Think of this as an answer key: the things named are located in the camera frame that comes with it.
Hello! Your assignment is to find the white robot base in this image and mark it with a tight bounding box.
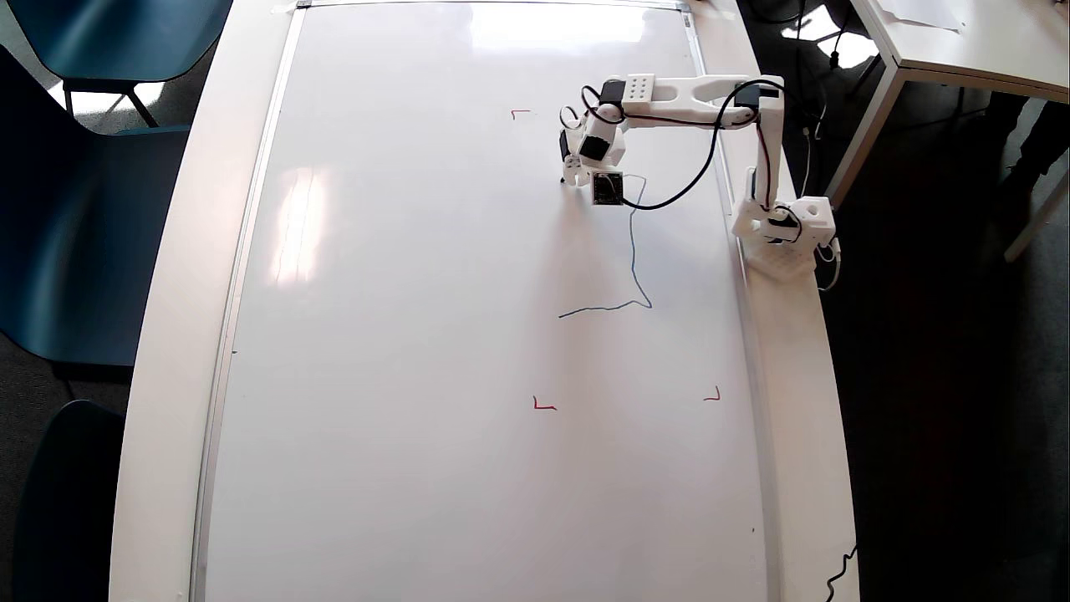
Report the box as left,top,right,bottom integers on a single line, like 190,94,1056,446
732,194,838,281

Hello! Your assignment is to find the white base cable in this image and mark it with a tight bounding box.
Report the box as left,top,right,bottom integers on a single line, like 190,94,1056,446
818,237,842,292

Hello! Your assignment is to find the person in dark clothes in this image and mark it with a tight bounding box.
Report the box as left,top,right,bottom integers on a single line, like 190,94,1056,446
986,90,1070,202

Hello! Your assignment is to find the black floor cable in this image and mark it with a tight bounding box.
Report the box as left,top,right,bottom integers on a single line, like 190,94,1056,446
748,0,853,76

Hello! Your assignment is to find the white paper sheet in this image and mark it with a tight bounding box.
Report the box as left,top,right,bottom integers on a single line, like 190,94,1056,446
878,0,962,32

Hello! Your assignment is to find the thin black cable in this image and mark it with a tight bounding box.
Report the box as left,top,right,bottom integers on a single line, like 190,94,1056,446
826,543,859,602

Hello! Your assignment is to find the blue chair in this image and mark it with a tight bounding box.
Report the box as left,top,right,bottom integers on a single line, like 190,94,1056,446
4,0,233,128
0,46,191,369
13,400,126,602

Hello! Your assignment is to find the white side table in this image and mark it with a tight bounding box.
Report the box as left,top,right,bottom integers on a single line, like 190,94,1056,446
823,0,1070,264

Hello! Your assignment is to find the large whiteboard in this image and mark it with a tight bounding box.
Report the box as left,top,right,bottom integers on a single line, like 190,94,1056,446
191,0,782,602

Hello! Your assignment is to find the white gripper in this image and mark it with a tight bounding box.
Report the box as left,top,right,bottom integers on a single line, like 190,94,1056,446
560,113,628,189

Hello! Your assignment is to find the black camera cable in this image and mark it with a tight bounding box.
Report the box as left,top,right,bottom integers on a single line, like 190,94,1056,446
623,79,787,212

